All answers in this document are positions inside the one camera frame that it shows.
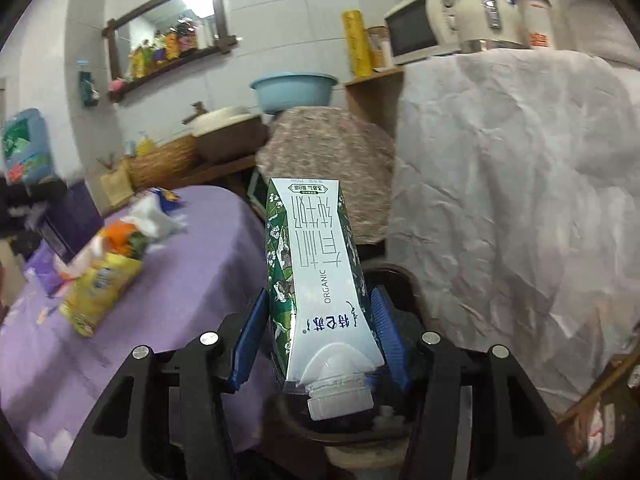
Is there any cream electric kettle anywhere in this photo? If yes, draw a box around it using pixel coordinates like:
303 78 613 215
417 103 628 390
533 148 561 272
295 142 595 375
425 0 532 54

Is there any white crinkled sheet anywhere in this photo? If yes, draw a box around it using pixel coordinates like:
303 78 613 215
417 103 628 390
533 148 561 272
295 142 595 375
386 49 640 413

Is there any green and white milk carton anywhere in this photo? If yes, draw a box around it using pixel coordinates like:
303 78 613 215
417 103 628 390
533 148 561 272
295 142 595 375
265 177 387 422

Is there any blue snack wrapper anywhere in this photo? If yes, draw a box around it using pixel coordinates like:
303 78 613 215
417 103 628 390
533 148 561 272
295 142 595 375
149 187 184 209

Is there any yellow wrap roll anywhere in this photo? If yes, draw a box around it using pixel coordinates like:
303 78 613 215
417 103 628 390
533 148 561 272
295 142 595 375
341 9 374 79

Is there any yellow snack bag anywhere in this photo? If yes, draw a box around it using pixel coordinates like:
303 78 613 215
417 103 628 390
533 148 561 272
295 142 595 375
59 252 144 338

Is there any white lidded cup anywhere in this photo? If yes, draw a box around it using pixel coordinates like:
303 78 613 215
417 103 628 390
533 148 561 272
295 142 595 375
514 0 554 51

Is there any floral patterned cloth cover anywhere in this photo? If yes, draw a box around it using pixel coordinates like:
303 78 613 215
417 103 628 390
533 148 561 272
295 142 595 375
255 106 397 247

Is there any purple box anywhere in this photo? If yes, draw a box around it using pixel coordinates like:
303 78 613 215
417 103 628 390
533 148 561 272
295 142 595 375
40 182 106 262

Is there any brown white rice cooker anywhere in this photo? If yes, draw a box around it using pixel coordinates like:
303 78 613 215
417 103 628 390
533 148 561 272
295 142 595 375
182 104 269 163

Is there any beige chopstick holder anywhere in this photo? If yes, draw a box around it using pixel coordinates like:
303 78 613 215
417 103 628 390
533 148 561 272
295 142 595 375
99 160 134 207

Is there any bronze faucet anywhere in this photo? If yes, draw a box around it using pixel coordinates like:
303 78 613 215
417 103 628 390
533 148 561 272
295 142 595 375
181 101 209 124

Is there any woven wicker basket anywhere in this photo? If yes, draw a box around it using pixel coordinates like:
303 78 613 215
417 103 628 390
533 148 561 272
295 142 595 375
126 135 199 191

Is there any white microwave oven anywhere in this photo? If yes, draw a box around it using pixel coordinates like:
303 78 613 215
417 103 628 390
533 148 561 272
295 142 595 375
383 0 453 66

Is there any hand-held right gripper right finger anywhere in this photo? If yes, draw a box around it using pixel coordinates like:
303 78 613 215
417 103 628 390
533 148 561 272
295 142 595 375
371 285 581 480

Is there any black trash bin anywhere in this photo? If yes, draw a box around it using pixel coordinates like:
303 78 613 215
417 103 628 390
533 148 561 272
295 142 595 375
270 260 476 461

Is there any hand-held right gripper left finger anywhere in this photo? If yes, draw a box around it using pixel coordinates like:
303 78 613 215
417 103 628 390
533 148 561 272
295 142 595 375
59 287 269 480

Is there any orange and green packet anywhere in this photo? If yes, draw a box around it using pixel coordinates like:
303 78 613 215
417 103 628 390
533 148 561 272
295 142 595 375
92 222 151 263

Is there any blue plastic basin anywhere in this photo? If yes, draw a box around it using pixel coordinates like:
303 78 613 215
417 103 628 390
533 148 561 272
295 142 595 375
249 72 340 115

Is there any wooden framed mirror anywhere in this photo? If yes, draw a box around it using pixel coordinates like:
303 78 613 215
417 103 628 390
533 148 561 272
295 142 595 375
101 0 239 104

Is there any dark wooden counter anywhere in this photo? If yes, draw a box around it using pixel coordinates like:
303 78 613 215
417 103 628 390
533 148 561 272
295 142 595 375
100 152 260 211

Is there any round purple-clothed table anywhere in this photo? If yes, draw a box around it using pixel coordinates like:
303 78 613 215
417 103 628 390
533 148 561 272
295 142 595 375
0 185 281 478

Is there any blue water bottle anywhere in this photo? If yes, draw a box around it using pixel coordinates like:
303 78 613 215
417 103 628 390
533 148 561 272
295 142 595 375
0 108 57 184

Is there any glass jar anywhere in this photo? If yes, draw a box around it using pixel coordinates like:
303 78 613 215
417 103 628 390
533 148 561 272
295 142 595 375
367 25 394 71

